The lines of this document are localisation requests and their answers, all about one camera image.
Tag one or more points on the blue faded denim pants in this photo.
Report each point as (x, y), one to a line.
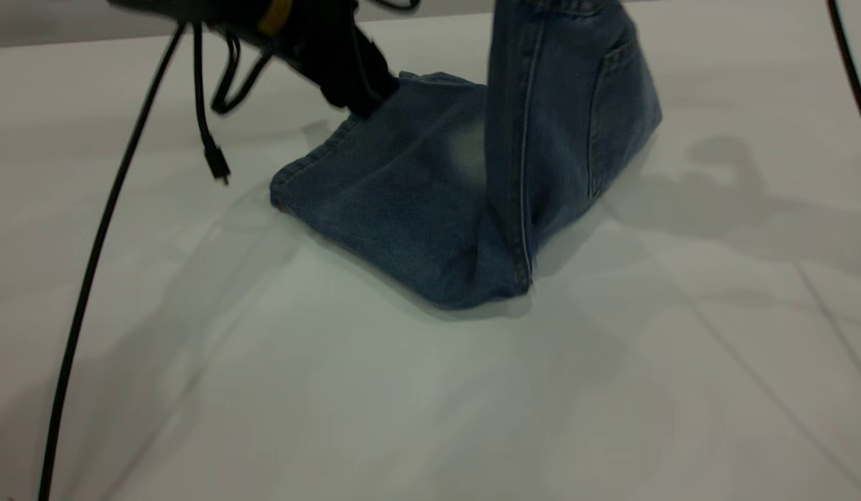
(430, 209)

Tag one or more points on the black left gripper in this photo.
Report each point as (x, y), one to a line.
(326, 35)

